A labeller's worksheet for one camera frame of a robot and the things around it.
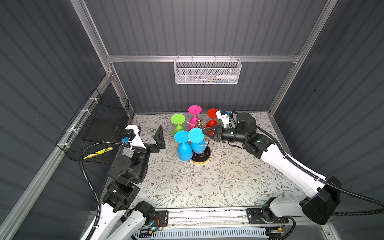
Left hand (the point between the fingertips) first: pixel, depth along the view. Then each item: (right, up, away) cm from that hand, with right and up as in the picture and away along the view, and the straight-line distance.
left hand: (151, 127), depth 57 cm
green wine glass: (+8, +4, +20) cm, 22 cm away
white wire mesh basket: (+27, +47, +66) cm, 86 cm away
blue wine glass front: (+18, -4, +9) cm, 20 cm away
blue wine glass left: (+12, -12, +17) cm, 24 cm away
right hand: (+21, -3, +8) cm, 23 cm away
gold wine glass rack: (+23, -20, +36) cm, 47 cm away
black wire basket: (-34, +5, +23) cm, 41 cm away
